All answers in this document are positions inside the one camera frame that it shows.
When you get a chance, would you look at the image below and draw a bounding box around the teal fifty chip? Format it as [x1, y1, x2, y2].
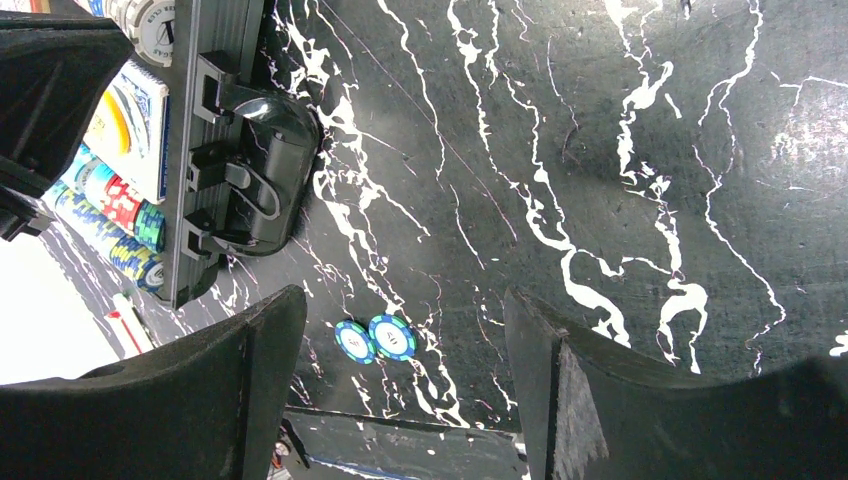
[334, 320, 376, 365]
[368, 314, 417, 361]

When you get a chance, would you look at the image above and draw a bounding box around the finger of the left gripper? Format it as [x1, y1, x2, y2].
[1, 13, 133, 241]

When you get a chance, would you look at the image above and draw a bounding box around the red white small box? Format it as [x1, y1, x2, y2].
[105, 311, 144, 359]

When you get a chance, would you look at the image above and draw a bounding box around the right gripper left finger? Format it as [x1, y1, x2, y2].
[1, 285, 307, 479]

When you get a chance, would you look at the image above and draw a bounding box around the pale green chip stack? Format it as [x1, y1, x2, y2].
[41, 181, 164, 293]

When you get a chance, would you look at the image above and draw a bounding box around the black poker set case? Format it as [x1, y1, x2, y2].
[39, 0, 325, 311]

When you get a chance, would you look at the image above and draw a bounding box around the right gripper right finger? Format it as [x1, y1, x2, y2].
[503, 288, 847, 479]

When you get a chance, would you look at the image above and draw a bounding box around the yellow big blind button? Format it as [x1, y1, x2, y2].
[84, 90, 132, 163]

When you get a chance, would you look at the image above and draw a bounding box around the light blue chip stack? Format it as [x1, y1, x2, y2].
[60, 144, 166, 253]

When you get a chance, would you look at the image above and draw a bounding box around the blue playing card deck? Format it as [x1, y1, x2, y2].
[104, 60, 170, 204]

